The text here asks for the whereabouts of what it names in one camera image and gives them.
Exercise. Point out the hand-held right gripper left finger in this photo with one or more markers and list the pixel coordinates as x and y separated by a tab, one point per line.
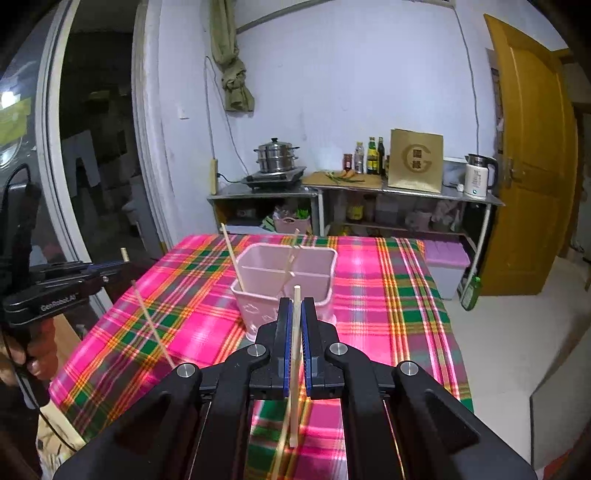
286	350

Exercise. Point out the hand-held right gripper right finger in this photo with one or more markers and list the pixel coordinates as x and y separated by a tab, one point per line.
308	350

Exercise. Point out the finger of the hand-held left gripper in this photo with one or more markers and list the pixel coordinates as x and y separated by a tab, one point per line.
108	264
111	273

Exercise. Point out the pink plastic utensil basket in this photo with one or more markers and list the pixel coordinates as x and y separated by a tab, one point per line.
258	309

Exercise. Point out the person's left hand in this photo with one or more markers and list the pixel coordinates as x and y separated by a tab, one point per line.
37	350

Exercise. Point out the pink plaid tablecloth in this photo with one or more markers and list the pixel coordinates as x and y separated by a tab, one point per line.
392	323

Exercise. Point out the small pink basket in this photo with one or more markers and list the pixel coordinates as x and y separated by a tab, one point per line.
293	226

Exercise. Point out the beige power strip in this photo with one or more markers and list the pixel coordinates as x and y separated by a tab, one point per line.
213	177

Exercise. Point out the yellow jar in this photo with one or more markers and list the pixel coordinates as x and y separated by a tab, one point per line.
354	212

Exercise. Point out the small steel kitchen table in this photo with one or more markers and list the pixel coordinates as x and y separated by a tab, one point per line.
258	196

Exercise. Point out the purple storage box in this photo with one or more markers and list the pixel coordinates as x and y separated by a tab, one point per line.
445	258

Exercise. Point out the black induction cooktop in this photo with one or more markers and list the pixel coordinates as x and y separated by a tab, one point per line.
272	181

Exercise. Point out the wooden cutting board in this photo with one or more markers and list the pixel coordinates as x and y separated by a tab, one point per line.
323	180

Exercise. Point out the glass sliding door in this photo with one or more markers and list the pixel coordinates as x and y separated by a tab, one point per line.
101	92

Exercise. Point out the green plastic bottle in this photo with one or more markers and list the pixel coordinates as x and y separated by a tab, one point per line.
471	293

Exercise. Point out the green onion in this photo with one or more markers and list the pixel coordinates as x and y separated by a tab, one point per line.
339	179

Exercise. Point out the red capped spice jar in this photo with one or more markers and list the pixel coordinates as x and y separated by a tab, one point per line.
347	162

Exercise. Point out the steel steamer pot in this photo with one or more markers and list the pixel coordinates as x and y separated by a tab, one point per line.
276	157

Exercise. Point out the clear glass bottle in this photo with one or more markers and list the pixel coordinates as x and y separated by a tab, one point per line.
359	159

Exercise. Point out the green oil bottle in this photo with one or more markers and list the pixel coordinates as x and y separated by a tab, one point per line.
372	159

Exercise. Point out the long steel shelf counter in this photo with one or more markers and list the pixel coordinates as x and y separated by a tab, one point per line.
438	194

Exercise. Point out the dark sauce bottle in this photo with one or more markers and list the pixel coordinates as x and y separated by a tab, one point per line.
381	159

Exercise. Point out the white pipe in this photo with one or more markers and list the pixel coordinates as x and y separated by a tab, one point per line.
484	230

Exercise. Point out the gold cardboard box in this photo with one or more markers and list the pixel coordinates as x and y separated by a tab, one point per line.
415	161

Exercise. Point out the olive green knotted cloth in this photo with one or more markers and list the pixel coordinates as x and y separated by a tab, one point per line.
238	87

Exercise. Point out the white box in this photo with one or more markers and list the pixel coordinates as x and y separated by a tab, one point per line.
452	173

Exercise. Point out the white electric kettle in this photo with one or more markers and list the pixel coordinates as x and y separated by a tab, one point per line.
475	180

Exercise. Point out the yellow wooden door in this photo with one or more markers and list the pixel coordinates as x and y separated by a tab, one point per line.
531	161

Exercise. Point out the white air conditioner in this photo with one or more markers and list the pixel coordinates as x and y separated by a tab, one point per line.
438	2

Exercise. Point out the white wall switch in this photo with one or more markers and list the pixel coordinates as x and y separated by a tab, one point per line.
183	113

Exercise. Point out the wall poster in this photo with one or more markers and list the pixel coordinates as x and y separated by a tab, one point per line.
497	92

